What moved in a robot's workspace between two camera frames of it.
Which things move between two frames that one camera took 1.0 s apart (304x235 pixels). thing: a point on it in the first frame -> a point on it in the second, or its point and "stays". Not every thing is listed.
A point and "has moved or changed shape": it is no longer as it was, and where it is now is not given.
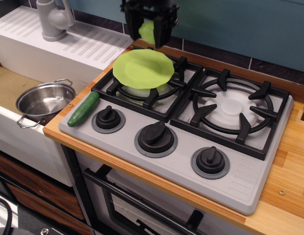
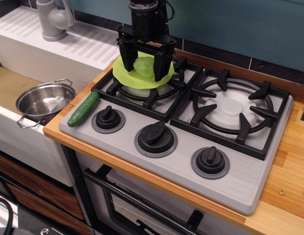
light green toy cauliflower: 146,31 has moved or changed shape
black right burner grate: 241,114 stays
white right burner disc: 231,104 stays
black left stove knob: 108,121 stays
